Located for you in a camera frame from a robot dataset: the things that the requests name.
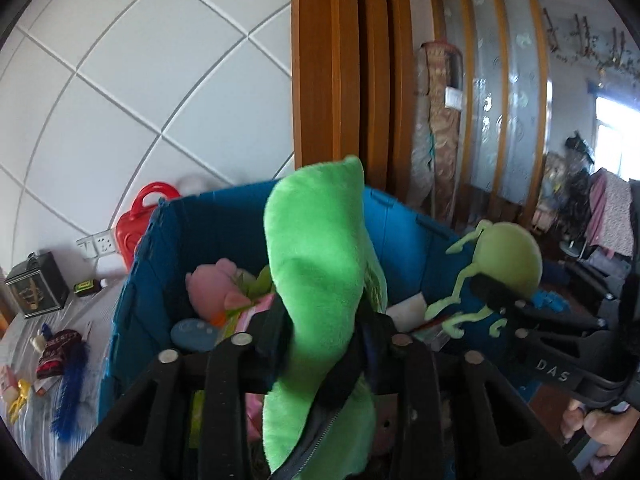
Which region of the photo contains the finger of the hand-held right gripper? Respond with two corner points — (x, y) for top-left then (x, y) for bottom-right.
(504, 319), (550, 361)
(472, 274), (607, 333)

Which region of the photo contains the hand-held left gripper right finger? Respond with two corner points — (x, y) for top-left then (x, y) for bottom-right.
(350, 310), (581, 480)

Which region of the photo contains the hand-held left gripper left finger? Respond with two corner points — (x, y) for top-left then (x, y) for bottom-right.
(60, 304), (297, 480)

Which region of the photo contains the blue boomerang shaped toy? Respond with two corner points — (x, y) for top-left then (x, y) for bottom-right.
(170, 318), (221, 354)

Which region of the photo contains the green round alien plush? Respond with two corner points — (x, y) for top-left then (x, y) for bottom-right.
(425, 220), (544, 344)

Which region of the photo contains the pink pig plush orange dress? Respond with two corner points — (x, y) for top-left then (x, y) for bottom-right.
(185, 258), (254, 324)

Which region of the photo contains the lime green frog plush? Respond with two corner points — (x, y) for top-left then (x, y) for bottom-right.
(240, 266), (274, 302)

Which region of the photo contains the blue folding storage box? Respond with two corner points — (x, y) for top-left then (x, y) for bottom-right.
(97, 180), (511, 426)

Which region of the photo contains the green plush bag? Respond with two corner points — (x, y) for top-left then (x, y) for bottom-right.
(262, 155), (389, 480)

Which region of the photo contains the person's right hand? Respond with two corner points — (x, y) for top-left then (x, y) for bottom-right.
(560, 399), (640, 463)

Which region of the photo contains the pink hanging cloth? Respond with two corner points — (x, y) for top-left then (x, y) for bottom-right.
(589, 170), (634, 257)

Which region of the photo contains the blue feather toy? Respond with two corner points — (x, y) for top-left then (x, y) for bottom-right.
(52, 342), (90, 444)

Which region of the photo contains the dark red knit pouch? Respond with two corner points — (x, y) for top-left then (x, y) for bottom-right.
(35, 329), (84, 380)

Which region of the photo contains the red plastic carry case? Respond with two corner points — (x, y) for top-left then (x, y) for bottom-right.
(115, 182), (181, 272)

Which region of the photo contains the bright window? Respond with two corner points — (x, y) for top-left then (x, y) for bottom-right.
(593, 78), (640, 182)

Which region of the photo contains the dark green gift box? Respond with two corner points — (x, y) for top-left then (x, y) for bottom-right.
(4, 251), (70, 320)

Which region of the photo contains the brown patterned rolled carpet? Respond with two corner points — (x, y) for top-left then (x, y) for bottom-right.
(412, 42), (464, 213)

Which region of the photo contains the frosted glass partition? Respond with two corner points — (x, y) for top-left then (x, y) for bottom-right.
(440, 0), (552, 213)

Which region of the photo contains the white wall socket panel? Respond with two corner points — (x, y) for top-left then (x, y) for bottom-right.
(76, 230), (117, 260)

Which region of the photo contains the wooden pillar frame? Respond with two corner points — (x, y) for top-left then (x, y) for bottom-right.
(291, 0), (417, 206)

